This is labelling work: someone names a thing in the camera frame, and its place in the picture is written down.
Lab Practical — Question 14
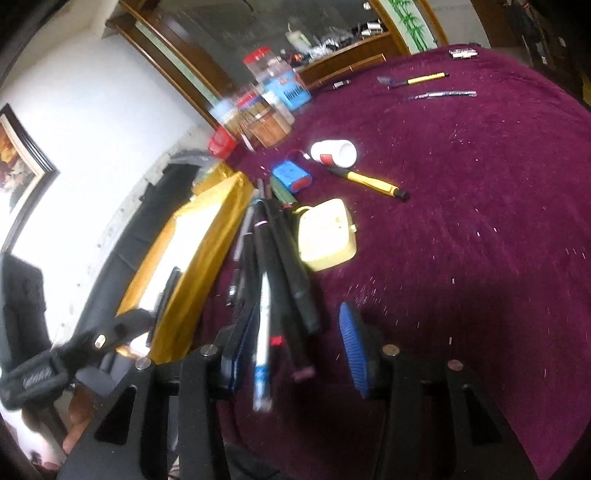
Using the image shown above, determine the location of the white blue pen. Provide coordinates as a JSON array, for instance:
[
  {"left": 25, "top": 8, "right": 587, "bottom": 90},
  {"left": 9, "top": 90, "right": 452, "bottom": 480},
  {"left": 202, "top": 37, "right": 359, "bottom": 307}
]
[{"left": 253, "top": 273, "right": 273, "bottom": 412}]

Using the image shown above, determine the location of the yellow black utility knife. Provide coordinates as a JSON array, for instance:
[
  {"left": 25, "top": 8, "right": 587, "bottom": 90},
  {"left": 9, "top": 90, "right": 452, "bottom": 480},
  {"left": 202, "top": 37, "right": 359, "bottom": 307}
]
[{"left": 328, "top": 167, "right": 410, "bottom": 202}]

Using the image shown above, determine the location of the blue battery pack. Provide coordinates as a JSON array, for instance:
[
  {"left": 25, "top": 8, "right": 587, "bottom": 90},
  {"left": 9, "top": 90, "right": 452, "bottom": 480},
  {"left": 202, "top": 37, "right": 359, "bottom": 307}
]
[{"left": 271, "top": 160, "right": 312, "bottom": 193}]

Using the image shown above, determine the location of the green cylindrical battery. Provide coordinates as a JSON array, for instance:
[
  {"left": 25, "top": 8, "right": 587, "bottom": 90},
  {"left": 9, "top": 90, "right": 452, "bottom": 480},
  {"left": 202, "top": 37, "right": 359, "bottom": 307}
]
[{"left": 270, "top": 176, "right": 297, "bottom": 208}]

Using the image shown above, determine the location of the black sofa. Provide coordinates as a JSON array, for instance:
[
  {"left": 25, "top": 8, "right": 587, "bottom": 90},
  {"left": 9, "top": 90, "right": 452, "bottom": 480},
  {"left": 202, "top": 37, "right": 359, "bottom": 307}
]
[{"left": 1, "top": 163, "right": 199, "bottom": 373}]

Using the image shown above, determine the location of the yellow taped white tray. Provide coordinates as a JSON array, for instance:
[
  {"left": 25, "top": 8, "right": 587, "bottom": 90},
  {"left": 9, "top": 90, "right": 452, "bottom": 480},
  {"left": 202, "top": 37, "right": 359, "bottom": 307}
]
[{"left": 118, "top": 172, "right": 253, "bottom": 364}]

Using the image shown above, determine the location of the maroon velvet tablecloth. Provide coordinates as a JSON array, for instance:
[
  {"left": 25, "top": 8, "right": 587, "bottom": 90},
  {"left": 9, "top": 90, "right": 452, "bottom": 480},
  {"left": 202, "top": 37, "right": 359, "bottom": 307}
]
[{"left": 219, "top": 49, "right": 590, "bottom": 479}]

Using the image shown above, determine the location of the framed picture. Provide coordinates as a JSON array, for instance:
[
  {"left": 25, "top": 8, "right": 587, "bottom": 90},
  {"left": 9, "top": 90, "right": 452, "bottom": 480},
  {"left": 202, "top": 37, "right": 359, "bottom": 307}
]
[{"left": 0, "top": 104, "right": 59, "bottom": 253}]

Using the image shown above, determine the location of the red plastic bag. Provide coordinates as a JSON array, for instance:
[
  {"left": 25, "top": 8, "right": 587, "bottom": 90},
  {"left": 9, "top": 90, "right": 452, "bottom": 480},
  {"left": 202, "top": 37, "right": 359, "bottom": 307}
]
[{"left": 207, "top": 126, "right": 236, "bottom": 160}]

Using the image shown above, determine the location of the brown label glass jar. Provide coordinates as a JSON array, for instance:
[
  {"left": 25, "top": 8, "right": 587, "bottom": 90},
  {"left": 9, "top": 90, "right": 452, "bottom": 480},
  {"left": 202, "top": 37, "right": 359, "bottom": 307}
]
[{"left": 236, "top": 90, "right": 291, "bottom": 148}]

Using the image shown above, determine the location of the yellow black pen far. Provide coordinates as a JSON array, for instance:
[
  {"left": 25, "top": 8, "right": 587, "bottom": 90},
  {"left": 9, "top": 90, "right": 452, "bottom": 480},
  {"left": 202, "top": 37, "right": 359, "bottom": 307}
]
[{"left": 386, "top": 72, "right": 449, "bottom": 88}]

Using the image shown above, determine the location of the silver thin pen far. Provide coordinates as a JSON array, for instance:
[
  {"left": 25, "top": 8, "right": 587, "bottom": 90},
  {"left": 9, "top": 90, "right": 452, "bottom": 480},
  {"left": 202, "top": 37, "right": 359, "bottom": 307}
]
[{"left": 408, "top": 90, "right": 478, "bottom": 101}]

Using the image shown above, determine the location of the red lid plastic jar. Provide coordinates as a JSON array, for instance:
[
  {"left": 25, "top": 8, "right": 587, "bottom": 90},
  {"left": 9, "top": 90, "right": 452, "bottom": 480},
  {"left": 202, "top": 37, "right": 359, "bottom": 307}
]
[{"left": 242, "top": 47, "right": 311, "bottom": 111}]

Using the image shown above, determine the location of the bamboo painted panel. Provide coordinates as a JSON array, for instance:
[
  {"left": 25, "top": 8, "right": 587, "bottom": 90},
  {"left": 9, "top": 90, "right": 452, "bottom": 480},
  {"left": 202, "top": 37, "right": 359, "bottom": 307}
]
[{"left": 389, "top": 0, "right": 438, "bottom": 54}]

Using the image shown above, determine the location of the wooden cabinet with mirror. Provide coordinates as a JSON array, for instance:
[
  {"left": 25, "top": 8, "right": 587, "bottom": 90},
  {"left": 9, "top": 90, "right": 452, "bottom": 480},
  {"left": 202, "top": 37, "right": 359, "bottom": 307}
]
[{"left": 105, "top": 1, "right": 448, "bottom": 126}]

